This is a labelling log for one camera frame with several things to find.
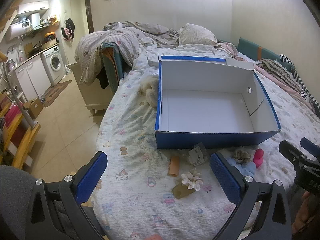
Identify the cardboard box on floor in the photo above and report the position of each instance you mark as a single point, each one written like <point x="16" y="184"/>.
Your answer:
<point x="34" y="107"/>

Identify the blue and white cardboard box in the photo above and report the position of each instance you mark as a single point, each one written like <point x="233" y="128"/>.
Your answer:
<point x="220" y="103"/>

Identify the white fabric flower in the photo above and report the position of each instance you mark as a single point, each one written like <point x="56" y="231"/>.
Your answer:
<point x="192" y="180"/>

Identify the patterned white bed sheet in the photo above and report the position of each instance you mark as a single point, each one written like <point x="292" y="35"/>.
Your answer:
<point x="134" y="200"/>

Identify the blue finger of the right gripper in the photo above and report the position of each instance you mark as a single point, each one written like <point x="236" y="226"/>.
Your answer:
<point x="310" y="147"/>
<point x="292" y="154"/>

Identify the person right hand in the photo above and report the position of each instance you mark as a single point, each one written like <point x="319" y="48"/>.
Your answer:
<point x="305" y="216"/>

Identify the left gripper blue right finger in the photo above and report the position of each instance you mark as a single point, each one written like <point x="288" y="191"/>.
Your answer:
<point x="228" y="176"/>

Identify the white kitchen cabinet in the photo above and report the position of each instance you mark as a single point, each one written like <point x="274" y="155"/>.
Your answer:
<point x="31" y="78"/>

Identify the pink rubber duck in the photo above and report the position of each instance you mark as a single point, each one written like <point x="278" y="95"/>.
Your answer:
<point x="258" y="157"/>

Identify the yellow wooden rack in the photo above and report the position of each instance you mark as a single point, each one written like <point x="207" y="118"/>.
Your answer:
<point x="17" y="137"/>

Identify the beige bedside cabinet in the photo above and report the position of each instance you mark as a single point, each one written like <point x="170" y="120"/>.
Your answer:
<point x="95" y="98"/>

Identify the knitted zigzag blanket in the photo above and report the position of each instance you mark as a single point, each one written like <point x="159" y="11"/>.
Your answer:
<point x="276" y="70"/>

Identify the orange foam cylinder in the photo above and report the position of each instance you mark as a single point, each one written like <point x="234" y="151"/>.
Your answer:
<point x="174" y="166"/>

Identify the tan sponge block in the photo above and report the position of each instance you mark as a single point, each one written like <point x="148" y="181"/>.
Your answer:
<point x="181" y="191"/>

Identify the teal headboard cushion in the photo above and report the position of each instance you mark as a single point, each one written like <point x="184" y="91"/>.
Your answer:
<point x="256" y="53"/>

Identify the plastic packet with label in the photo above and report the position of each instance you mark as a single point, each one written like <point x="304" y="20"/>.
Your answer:
<point x="198" y="155"/>

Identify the white water heater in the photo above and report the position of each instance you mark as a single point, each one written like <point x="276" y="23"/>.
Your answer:
<point x="18" y="29"/>

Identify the white washing machine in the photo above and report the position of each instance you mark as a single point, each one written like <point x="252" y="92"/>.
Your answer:
<point x="53" y="64"/>

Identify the beige pillow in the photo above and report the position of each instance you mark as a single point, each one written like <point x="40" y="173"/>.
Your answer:
<point x="196" y="34"/>

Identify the cream fluffy plush toy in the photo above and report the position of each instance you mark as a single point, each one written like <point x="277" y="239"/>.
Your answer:
<point x="149" y="88"/>

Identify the grey crumpled duvet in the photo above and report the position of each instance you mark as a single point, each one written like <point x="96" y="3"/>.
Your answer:
<point x="127" y="37"/>

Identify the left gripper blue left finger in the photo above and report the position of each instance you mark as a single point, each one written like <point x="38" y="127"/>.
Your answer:
<point x="88" y="176"/>

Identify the brown door mat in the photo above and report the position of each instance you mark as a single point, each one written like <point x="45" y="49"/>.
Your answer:
<point x="53" y="92"/>

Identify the light blue soft object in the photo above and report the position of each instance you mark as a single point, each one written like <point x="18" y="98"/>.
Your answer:
<point x="247" y="169"/>

